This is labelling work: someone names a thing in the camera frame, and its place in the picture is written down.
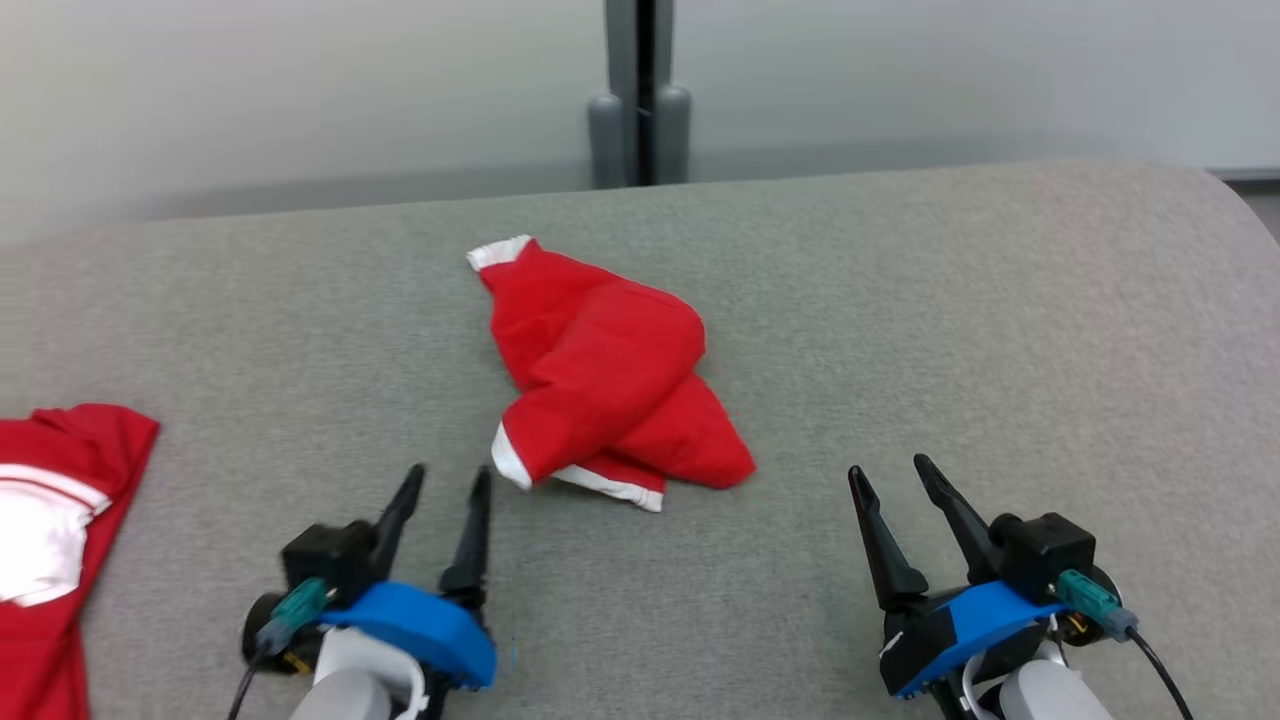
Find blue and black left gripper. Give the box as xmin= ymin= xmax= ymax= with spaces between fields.
xmin=242 ymin=463 xmax=498 ymax=693

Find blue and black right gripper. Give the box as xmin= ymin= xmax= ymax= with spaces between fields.
xmin=847 ymin=453 xmax=1123 ymax=701

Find red shirt with white sleeves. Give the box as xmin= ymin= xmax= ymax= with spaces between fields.
xmin=0 ymin=403 xmax=161 ymax=720

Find red shorts with white trim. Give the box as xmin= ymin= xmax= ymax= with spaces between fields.
xmin=465 ymin=234 xmax=758 ymax=514

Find black left cable, teal plug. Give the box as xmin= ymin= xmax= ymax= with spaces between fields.
xmin=226 ymin=577 xmax=333 ymax=720

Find black cable, teal plug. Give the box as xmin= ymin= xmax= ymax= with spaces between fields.
xmin=226 ymin=577 xmax=333 ymax=720
xmin=1056 ymin=569 xmax=1197 ymax=720

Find black right cable, teal plug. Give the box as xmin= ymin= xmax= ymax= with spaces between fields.
xmin=1056 ymin=569 xmax=1197 ymax=720

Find grey partition post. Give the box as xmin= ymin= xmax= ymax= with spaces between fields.
xmin=586 ymin=0 xmax=694 ymax=190

